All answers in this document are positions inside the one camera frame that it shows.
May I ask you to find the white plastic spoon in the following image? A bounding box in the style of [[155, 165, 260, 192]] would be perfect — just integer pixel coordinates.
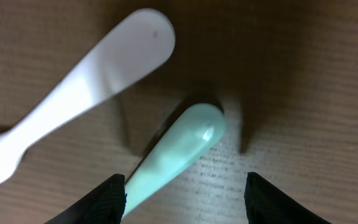
[[0, 8, 175, 184]]

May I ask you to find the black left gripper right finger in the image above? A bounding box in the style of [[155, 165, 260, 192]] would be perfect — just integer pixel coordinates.
[[244, 172, 329, 224]]

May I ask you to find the mint green plastic spoon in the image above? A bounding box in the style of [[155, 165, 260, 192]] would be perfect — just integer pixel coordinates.
[[123, 103, 227, 216]]

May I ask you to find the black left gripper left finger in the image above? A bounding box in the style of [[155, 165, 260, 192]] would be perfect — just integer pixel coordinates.
[[45, 174, 127, 224]]

